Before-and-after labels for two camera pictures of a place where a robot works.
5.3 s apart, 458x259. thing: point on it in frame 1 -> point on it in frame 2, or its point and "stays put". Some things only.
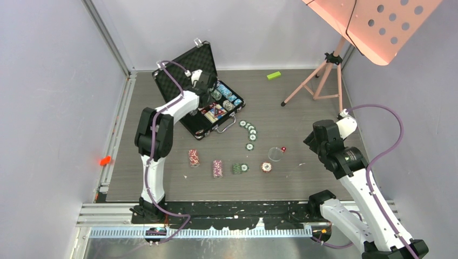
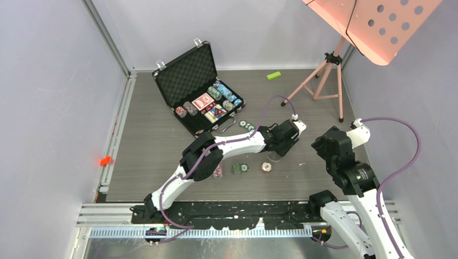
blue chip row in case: [227, 93] stays put
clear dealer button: [275, 154] stays put
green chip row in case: [216, 95] stays put
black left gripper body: [208, 101] -> [285, 145]
